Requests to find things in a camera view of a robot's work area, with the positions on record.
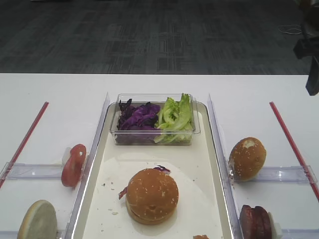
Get bun bottom upright left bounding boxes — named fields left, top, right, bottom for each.
left=17, top=200, right=57, bottom=239

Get white holder behind tomato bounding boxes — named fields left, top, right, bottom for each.
left=61, top=147, right=71, bottom=165

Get front meat patty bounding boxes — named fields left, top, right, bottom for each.
left=239, top=205, right=257, bottom=239

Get green lettuce leaves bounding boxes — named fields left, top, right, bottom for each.
left=154, top=93, right=193, bottom=145

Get tomato slice upright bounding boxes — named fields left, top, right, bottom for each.
left=61, top=155, right=85, bottom=187
left=70, top=144, right=87, bottom=164

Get purple cabbage leaves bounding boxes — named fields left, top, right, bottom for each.
left=116, top=99, right=160, bottom=145

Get right clear acrylic crossbar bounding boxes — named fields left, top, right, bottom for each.
left=251, top=166, right=318, bottom=184

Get rear meat patty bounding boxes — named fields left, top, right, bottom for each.
left=253, top=206, right=272, bottom=239

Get meat patty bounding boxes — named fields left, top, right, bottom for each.
left=253, top=206, right=272, bottom=239
left=239, top=205, right=257, bottom=239

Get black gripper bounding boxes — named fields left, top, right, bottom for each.
left=293, top=37, right=319, bottom=96

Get sesame bun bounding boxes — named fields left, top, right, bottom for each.
left=228, top=137, right=267, bottom=181
left=126, top=168, right=179, bottom=221

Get purple cabbage strip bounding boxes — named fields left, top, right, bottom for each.
left=154, top=165, right=171, bottom=175

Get rear tomato slice upright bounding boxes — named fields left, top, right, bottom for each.
left=70, top=144, right=87, bottom=164

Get bottom bun on tray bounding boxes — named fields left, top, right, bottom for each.
left=126, top=202, right=175, bottom=225

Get ham slice on bun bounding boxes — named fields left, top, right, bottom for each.
left=118, top=186, right=128, bottom=200

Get clear plastic salad container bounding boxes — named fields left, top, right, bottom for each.
left=110, top=93, right=200, bottom=145

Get front tomato slice upright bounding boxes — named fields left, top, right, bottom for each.
left=61, top=155, right=85, bottom=187

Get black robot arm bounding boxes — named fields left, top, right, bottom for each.
left=293, top=1, right=319, bottom=96

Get left clear acrylic crossbar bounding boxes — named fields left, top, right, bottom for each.
left=0, top=162, right=63, bottom=180

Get clear acrylic crossbar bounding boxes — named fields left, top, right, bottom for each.
left=251, top=166, right=318, bottom=184
left=0, top=162, right=63, bottom=180

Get left red tape strip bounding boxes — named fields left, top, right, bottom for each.
left=0, top=102, right=49, bottom=187

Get right red tape strip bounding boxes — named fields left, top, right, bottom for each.
left=269, top=102, right=319, bottom=200

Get clear acrylic divider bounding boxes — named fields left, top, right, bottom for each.
left=207, top=94, right=243, bottom=239
left=59, top=92, right=110, bottom=239

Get white cable on floor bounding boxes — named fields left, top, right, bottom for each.
left=278, top=24, right=312, bottom=37

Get red tape strip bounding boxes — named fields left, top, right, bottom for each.
left=269, top=102, right=319, bottom=200
left=0, top=102, right=49, bottom=187

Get right clear acrylic divider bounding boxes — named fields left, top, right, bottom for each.
left=207, top=94, right=243, bottom=239

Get left clear acrylic divider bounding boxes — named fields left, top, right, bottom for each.
left=59, top=92, right=110, bottom=239

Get white metal tray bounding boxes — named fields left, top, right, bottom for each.
left=65, top=104, right=232, bottom=239

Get white holder behind patties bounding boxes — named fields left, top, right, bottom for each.
left=268, top=212, right=283, bottom=239

